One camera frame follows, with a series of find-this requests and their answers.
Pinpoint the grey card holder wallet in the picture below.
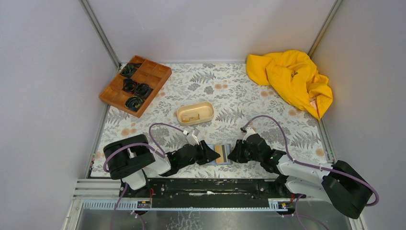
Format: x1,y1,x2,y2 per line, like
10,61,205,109
205,144,232,166

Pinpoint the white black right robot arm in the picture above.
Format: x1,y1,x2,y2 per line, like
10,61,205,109
229,134,373,219

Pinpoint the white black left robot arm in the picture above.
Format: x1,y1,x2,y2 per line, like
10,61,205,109
103,132,221,190

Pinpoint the floral patterned table mat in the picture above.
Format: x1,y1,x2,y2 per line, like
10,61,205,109
90,64,327,178

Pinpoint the beige oval plastic tray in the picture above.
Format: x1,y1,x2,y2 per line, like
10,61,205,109
176,102,215,126

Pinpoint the dark rolled ribbon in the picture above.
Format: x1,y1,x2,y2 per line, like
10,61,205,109
122,78,137,94
124,96,145,112
120,63,142,78
134,83,153,100

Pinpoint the yellow crumpled cloth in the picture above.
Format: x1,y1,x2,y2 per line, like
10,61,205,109
246,50,333,120

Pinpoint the orange compartment organizer tray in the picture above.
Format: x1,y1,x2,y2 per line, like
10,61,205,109
99,56,172,118

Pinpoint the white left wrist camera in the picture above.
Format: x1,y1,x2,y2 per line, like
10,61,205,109
183,129,200,146

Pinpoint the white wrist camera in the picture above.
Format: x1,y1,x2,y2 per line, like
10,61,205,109
183,129,200,146
240,127,256,141

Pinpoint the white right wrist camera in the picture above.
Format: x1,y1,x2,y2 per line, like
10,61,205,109
240,127,256,141

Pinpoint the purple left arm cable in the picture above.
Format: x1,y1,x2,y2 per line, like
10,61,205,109
103,123,188,173

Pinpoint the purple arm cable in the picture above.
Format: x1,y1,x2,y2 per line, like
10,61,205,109
242,115,380,207
103,123,188,173

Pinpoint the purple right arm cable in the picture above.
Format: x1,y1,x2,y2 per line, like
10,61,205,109
242,115,380,207

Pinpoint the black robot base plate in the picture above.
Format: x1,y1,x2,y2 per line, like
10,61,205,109
119,178,299,208

